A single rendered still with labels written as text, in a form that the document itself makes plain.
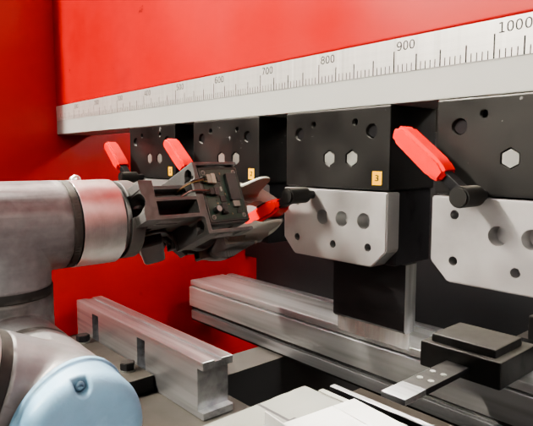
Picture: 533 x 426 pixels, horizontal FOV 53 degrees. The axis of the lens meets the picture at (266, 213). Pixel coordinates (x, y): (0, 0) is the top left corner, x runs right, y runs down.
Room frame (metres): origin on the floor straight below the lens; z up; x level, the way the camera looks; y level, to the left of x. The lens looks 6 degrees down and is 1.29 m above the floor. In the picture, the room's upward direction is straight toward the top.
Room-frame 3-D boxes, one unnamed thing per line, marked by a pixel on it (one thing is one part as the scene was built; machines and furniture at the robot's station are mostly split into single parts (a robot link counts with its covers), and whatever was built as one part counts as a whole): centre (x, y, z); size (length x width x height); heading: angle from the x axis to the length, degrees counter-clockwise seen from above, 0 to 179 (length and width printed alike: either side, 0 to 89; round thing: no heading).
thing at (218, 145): (0.77, 0.03, 1.26); 0.15 x 0.09 x 0.17; 41
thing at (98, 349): (1.01, 0.32, 0.89); 0.30 x 0.05 x 0.03; 41
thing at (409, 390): (0.70, -0.25, 1.01); 0.26 x 0.12 x 0.05; 131
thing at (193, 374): (1.01, 0.24, 0.92); 0.50 x 0.06 x 0.10; 41
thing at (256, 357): (1.19, -0.11, 0.81); 0.64 x 0.08 x 0.14; 131
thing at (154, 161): (0.92, 0.16, 1.26); 0.15 x 0.09 x 0.17; 41
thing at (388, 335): (0.60, -0.12, 1.13); 0.10 x 0.02 x 0.10; 41
